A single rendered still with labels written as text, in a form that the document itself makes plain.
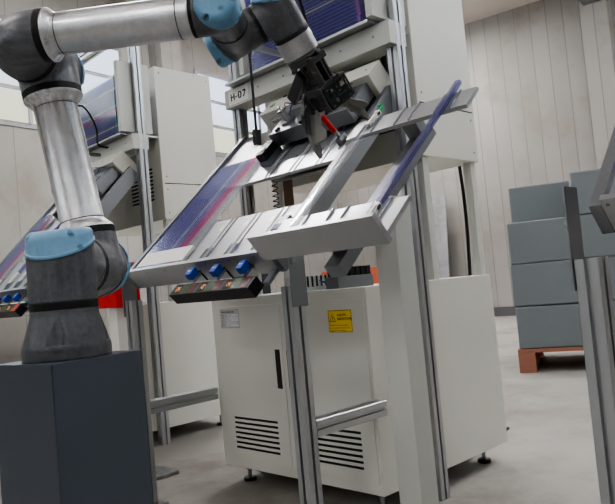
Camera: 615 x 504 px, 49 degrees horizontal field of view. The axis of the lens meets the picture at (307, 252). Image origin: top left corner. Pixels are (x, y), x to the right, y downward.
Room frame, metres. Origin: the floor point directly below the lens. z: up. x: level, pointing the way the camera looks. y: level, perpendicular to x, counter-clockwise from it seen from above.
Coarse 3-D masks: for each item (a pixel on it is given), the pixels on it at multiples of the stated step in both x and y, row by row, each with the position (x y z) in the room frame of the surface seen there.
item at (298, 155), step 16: (336, 128) 1.97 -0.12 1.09; (352, 128) 1.89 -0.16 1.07; (304, 144) 2.03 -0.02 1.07; (320, 144) 1.95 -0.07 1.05; (336, 144) 1.87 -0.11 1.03; (240, 160) 2.28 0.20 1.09; (288, 160) 2.01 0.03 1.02; (304, 160) 1.93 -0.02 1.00; (320, 160) 1.86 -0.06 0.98; (256, 176) 2.07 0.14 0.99; (272, 176) 1.99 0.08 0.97; (288, 176) 2.03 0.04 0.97
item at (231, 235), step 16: (288, 208) 1.74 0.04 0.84; (224, 224) 1.93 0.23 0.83; (240, 224) 1.85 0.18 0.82; (256, 224) 1.79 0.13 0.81; (272, 224) 1.72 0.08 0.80; (208, 240) 1.91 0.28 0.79; (224, 240) 1.84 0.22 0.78; (240, 240) 1.76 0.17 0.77; (192, 256) 1.89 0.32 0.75; (208, 256) 1.82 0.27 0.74
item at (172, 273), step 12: (240, 252) 1.66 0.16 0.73; (252, 252) 1.62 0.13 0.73; (168, 264) 1.89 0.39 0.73; (180, 264) 1.84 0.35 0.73; (192, 264) 1.81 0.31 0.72; (204, 264) 1.77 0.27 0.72; (228, 264) 1.71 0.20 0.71; (264, 264) 1.63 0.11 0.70; (132, 276) 2.05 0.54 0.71; (144, 276) 2.01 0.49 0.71; (156, 276) 1.97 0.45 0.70; (168, 276) 1.93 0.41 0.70; (180, 276) 1.89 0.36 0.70; (204, 276) 1.83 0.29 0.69; (228, 276) 1.76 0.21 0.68; (240, 276) 1.73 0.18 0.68
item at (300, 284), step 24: (240, 0) 2.30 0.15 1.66; (384, 0) 1.92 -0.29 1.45; (360, 24) 1.92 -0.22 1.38; (240, 72) 2.31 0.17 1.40; (264, 72) 2.27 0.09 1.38; (240, 96) 2.38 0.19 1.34; (312, 288) 2.09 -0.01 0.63; (336, 288) 1.95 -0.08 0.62; (168, 408) 2.16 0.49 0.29; (360, 408) 1.69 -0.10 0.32
